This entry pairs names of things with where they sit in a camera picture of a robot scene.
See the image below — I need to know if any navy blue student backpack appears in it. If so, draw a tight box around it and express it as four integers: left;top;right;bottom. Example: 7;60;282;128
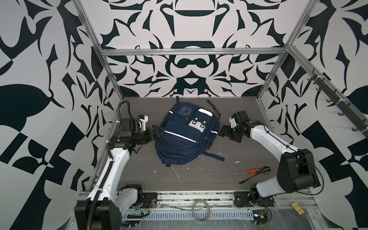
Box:
155;96;225;167

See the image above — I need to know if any black corrugated cable conduit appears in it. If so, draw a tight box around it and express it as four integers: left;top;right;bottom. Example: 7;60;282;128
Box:
86;100;133;230

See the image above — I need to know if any black wall hook rail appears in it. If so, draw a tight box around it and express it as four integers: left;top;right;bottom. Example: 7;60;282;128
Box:
307;69;368;139

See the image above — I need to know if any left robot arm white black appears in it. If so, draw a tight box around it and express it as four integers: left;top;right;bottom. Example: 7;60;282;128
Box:
74;115;163;230

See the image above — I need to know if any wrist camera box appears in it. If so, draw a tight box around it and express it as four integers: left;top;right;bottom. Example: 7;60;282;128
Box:
136;114;149;131
229;117;237;128

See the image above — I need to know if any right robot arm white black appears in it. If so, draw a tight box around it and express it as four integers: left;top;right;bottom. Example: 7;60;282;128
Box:
219;111;324;202

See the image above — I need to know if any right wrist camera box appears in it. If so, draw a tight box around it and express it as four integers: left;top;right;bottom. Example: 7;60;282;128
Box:
229;117;237;128

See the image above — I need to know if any black handled screwdriver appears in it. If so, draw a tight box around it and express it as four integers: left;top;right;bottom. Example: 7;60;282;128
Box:
239;166;271;185

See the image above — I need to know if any orange handled screwdriver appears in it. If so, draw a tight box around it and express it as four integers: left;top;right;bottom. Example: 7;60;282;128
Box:
234;168;261;175

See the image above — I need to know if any yellow sticky note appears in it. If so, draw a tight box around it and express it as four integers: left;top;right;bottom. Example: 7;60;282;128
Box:
291;202;305;215

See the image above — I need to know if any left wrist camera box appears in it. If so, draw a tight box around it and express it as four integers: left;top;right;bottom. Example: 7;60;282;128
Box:
136;114;149;131

